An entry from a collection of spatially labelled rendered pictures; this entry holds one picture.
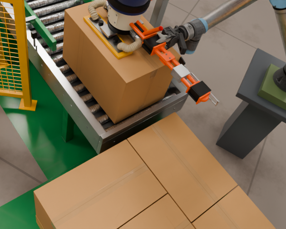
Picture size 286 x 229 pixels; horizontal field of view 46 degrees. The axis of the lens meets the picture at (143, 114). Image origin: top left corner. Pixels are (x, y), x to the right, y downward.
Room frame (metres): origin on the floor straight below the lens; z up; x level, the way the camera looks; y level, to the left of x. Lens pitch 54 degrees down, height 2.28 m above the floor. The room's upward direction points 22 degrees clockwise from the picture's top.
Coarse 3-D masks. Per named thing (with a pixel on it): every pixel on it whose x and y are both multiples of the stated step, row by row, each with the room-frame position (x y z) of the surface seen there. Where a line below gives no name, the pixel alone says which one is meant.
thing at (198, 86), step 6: (192, 84) 1.13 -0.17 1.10; (198, 84) 1.15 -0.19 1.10; (186, 90) 1.11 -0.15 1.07; (192, 90) 1.11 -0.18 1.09; (198, 90) 1.11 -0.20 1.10; (204, 90) 1.12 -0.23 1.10; (192, 96) 1.10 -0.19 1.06; (198, 96) 1.08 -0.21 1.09; (204, 96) 1.09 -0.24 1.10; (198, 102) 1.07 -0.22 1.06
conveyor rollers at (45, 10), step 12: (36, 0) 1.86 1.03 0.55; (48, 0) 1.91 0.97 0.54; (60, 0) 1.99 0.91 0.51; (72, 0) 2.00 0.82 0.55; (36, 12) 1.75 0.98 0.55; (48, 12) 1.81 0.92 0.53; (60, 12) 1.84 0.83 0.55; (60, 24) 1.73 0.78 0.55; (60, 36) 1.62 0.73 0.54; (48, 48) 1.48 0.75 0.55; (60, 48) 1.53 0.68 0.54; (60, 60) 1.43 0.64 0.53; (84, 96) 1.22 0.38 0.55; (168, 96) 1.48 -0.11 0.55; (96, 108) 1.17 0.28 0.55; (144, 108) 1.32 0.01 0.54; (108, 120) 1.14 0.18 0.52
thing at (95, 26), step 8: (88, 16) 1.45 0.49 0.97; (88, 24) 1.40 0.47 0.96; (96, 24) 1.41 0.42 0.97; (104, 24) 1.43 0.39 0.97; (96, 32) 1.36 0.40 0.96; (104, 40) 1.32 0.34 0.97; (112, 40) 1.33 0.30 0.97; (120, 40) 1.36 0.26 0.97; (112, 48) 1.29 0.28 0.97; (120, 56) 1.25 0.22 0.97
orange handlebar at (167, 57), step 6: (132, 24) 1.38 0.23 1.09; (138, 24) 1.41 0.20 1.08; (138, 30) 1.36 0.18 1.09; (144, 30) 1.38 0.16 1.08; (144, 36) 1.33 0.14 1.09; (162, 48) 1.30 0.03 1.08; (156, 54) 1.26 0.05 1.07; (168, 54) 1.27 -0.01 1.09; (162, 60) 1.24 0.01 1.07; (168, 60) 1.23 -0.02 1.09; (174, 60) 1.25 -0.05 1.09; (168, 66) 1.21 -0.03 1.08; (192, 78) 1.18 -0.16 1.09; (186, 84) 1.14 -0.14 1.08
